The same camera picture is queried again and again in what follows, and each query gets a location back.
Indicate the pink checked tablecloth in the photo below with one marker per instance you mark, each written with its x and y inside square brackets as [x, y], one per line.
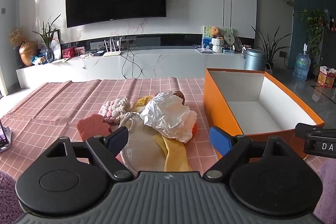
[65, 100]

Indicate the yellow snack packet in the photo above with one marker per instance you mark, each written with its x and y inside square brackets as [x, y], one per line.
[143, 101]

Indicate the long-leaved potted plant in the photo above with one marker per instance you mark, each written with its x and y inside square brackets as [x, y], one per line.
[270, 50]

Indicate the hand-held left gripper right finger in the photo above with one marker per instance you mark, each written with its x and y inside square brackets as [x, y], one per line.
[220, 140]

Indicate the flat grey tablet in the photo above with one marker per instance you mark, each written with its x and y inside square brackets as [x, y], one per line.
[204, 50]

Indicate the red gift box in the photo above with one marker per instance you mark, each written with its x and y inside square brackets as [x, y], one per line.
[67, 53]

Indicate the pink printed box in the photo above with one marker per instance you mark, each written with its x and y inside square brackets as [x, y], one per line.
[79, 51]

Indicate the blue water jug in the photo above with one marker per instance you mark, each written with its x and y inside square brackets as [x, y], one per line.
[301, 65]

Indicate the grey metal trash can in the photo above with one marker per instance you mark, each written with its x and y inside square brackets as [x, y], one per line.
[254, 60]

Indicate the green plant in glass vase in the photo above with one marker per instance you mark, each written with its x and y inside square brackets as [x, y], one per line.
[48, 41]

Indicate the phone on stand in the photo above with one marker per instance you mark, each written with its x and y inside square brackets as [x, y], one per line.
[4, 137]

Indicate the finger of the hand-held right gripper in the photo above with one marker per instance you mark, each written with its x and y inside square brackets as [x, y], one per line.
[304, 130]

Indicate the flat paper envelope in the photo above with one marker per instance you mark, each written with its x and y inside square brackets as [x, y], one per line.
[61, 60]

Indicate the black picture frame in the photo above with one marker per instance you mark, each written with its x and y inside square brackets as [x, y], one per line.
[58, 43]

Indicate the pink white crochet pouch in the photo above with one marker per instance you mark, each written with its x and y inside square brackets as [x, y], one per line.
[115, 108]

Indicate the orange cardboard box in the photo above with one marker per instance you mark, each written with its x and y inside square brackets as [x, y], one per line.
[218, 98]

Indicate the golden acorn vase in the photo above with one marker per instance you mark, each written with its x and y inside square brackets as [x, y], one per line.
[27, 54]

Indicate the white plastic bag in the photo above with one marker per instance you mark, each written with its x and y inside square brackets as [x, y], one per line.
[168, 113]

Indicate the purple fuzzy clothing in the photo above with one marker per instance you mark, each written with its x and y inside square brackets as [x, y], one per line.
[326, 187]

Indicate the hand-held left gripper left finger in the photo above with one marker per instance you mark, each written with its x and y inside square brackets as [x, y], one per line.
[118, 138]

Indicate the pink flower-shaped sponge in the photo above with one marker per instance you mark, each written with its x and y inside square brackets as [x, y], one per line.
[92, 125]

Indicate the white marble tv cabinet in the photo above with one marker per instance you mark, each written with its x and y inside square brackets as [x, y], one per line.
[170, 64]

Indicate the small brown teddy bear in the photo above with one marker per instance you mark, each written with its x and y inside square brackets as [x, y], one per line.
[215, 32]

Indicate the round fan ornament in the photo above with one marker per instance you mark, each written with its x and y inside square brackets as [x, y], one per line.
[229, 39]

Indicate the yellow cloth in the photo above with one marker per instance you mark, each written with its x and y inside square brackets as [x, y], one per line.
[174, 155]

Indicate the white crochet pot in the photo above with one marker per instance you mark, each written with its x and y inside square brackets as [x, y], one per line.
[217, 45]

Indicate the leafy plant on shelf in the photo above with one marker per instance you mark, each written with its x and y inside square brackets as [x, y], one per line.
[313, 27]

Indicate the blue snack bag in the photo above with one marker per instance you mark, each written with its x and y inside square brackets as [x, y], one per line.
[38, 60]

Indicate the decorative grey plate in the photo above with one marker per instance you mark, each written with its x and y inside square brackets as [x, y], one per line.
[238, 43]

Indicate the black set-top box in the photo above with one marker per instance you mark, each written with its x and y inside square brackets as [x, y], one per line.
[99, 53]

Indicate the blue green painting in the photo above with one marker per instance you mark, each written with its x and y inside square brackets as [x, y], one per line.
[206, 35]

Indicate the dark wall socket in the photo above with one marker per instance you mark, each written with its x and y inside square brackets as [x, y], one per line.
[282, 54]

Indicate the dried flower bunch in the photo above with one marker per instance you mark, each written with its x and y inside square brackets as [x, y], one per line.
[16, 36]

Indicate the red printed gift bag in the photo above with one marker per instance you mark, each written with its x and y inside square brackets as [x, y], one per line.
[326, 78]

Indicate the white wifi router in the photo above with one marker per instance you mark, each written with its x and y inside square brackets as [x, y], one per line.
[112, 53]

